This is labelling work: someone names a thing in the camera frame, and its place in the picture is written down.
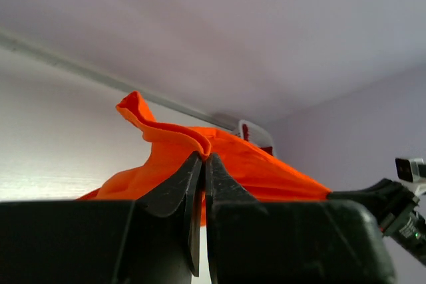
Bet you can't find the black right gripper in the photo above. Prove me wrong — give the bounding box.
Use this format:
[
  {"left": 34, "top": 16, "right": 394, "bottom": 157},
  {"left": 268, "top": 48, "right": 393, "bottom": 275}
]
[{"left": 327, "top": 178, "right": 425, "bottom": 266}]

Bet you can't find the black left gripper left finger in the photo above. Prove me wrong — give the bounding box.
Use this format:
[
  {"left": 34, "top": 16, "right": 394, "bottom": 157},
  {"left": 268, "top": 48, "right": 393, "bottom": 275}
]
[{"left": 1, "top": 154, "right": 203, "bottom": 283}]

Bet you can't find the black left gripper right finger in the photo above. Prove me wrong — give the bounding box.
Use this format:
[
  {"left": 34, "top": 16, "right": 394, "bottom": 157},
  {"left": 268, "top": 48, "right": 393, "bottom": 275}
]
[{"left": 206, "top": 171, "right": 396, "bottom": 284}]

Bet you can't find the orange t shirt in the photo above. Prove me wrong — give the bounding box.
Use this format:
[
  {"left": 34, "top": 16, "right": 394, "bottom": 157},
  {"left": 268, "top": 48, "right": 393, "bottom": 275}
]
[{"left": 78, "top": 90, "right": 332, "bottom": 202}]

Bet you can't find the dark red t shirt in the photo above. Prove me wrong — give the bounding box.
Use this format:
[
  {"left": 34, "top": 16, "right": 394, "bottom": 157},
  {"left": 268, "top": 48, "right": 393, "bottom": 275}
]
[{"left": 242, "top": 124, "right": 274, "bottom": 155}]

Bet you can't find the white plastic basket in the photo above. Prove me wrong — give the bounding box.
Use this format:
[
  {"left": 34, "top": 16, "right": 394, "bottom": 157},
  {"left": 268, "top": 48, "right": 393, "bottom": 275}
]
[{"left": 232, "top": 120, "right": 276, "bottom": 156}]

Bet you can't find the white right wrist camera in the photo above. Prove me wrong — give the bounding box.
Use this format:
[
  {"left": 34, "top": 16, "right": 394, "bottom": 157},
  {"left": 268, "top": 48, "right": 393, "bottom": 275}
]
[{"left": 395, "top": 158, "right": 425, "bottom": 197}]

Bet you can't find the beige rail at table edge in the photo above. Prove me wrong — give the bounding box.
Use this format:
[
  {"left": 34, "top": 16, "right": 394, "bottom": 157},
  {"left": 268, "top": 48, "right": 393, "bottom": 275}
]
[{"left": 1, "top": 29, "right": 238, "bottom": 130}]

